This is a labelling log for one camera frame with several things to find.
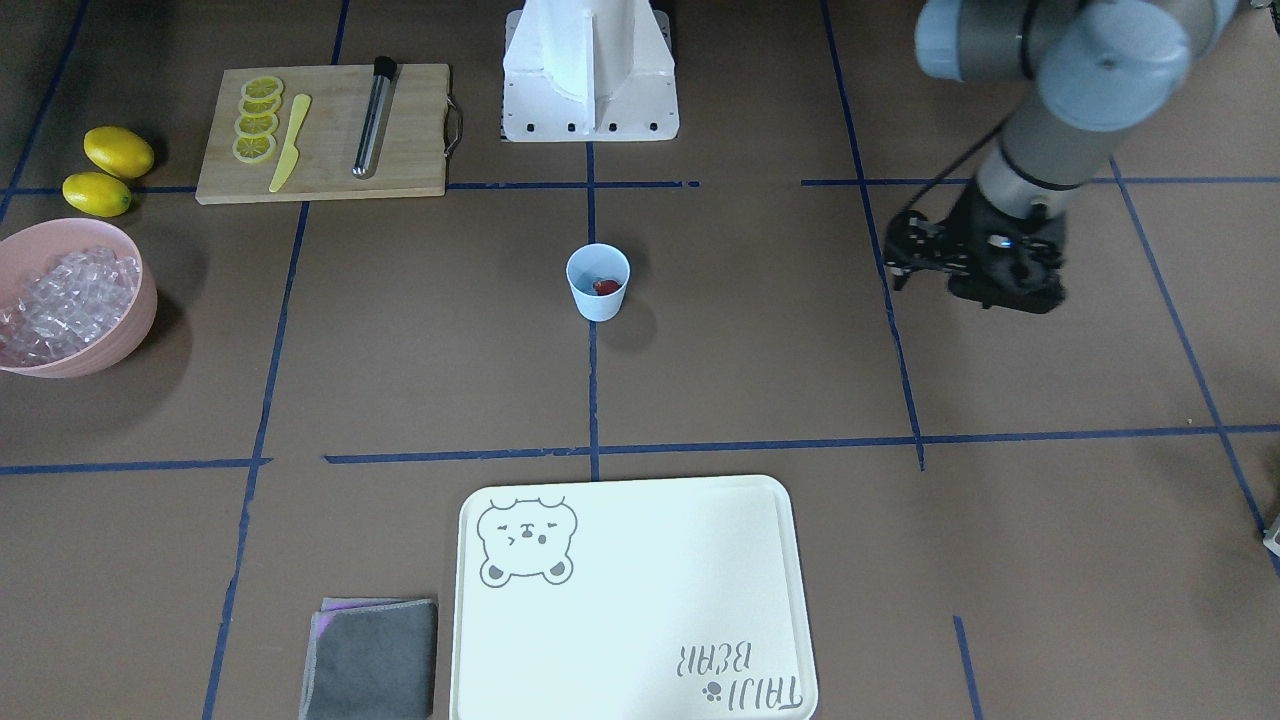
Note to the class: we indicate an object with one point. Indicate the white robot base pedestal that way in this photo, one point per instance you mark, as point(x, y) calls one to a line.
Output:
point(589, 71)

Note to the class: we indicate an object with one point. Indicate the pile of clear ice cubes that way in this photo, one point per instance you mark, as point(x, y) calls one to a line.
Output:
point(80, 298)

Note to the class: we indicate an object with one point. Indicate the white cup rack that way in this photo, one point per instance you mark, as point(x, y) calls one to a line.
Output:
point(1270, 538)

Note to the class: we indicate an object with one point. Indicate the yellow plastic knife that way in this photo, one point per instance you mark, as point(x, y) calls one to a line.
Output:
point(289, 152)

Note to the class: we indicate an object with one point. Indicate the yellow lemon near edge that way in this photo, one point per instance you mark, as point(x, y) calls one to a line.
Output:
point(119, 151)

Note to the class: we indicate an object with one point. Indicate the pink bowl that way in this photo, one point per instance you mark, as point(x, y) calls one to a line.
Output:
point(36, 248)

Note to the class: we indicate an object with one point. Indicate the light blue cup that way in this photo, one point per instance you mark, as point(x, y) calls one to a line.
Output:
point(588, 264)

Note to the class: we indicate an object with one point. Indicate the black steel rod tool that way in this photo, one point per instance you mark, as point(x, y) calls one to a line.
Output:
point(384, 70)

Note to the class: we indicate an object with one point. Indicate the grey folded cloth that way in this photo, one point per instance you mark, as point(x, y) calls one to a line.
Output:
point(370, 658)

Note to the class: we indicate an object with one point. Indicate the lemon slice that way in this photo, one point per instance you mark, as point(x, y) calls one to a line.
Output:
point(250, 107)
point(253, 150)
point(256, 126)
point(261, 89)

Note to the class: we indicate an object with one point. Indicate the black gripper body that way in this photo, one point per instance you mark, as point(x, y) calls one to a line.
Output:
point(968, 229)

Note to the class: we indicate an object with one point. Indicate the wooden cutting board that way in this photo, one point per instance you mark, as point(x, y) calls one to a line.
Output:
point(420, 127)

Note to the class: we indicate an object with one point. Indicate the yellow lemon near bowl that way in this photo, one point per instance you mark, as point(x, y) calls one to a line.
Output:
point(97, 194)

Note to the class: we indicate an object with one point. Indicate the cream bear tray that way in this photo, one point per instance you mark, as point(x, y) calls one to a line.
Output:
point(676, 598)

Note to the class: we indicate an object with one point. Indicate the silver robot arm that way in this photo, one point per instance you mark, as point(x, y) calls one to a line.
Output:
point(1097, 69)

